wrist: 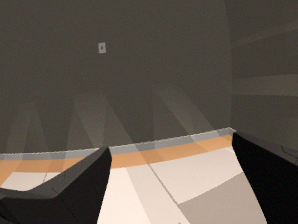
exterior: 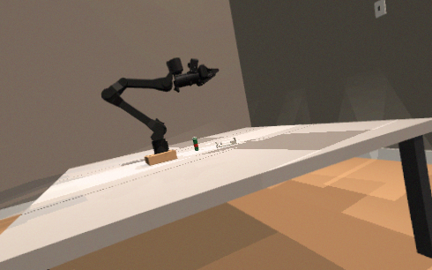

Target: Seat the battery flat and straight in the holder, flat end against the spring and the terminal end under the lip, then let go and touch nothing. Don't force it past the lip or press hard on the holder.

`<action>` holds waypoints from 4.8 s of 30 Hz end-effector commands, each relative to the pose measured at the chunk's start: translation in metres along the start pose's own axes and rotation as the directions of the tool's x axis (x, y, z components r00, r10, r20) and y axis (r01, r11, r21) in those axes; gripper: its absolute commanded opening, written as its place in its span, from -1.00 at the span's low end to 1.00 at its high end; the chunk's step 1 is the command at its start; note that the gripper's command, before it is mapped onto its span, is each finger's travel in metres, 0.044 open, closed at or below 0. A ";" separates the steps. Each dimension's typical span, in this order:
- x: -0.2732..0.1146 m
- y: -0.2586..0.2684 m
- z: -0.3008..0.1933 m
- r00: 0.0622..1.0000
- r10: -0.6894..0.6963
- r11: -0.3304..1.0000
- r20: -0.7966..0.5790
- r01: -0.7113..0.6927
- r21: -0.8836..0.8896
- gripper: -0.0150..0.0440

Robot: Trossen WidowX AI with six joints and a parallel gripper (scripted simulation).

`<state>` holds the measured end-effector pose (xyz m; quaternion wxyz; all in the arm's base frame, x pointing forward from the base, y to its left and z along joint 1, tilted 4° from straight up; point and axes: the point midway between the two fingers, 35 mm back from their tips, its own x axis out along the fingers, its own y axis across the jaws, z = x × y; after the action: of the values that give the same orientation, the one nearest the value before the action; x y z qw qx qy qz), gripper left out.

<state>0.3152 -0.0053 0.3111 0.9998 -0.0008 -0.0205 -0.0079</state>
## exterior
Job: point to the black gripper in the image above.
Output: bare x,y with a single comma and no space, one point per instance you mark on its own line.
202,76

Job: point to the green and red battery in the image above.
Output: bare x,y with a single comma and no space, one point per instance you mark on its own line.
195,143

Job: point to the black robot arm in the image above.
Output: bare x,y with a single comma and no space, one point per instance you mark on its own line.
112,95

